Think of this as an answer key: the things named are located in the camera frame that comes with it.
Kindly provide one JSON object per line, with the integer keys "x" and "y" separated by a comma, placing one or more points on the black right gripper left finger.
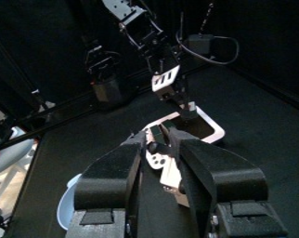
{"x": 108, "y": 173}

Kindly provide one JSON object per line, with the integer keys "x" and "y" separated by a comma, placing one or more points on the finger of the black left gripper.
{"x": 190, "y": 111}

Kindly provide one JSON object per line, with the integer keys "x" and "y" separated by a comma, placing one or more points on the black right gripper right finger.
{"x": 226, "y": 176}

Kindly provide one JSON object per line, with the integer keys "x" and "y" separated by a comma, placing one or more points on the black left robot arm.
{"x": 152, "y": 40}

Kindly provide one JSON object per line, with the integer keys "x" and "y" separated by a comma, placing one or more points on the dark green sushi piece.
{"x": 159, "y": 132}

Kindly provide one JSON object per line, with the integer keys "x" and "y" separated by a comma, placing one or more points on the white piece with two holes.
{"x": 158, "y": 159}

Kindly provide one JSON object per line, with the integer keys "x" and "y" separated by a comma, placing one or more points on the light blue bowl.
{"x": 67, "y": 204}

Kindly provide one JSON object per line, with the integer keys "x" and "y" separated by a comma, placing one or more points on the white rectangular plastic tray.
{"x": 215, "y": 130}

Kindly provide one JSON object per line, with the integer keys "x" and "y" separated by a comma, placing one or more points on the white rectangular block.
{"x": 172, "y": 182}

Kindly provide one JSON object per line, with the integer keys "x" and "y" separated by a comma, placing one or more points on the grey chair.
{"x": 8, "y": 152}

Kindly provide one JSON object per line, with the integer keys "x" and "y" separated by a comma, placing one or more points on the black table edge frame rail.
{"x": 68, "y": 116}
{"x": 275, "y": 91}

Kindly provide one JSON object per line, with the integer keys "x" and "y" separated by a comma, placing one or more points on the black slanted frame pole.
{"x": 15, "y": 66}

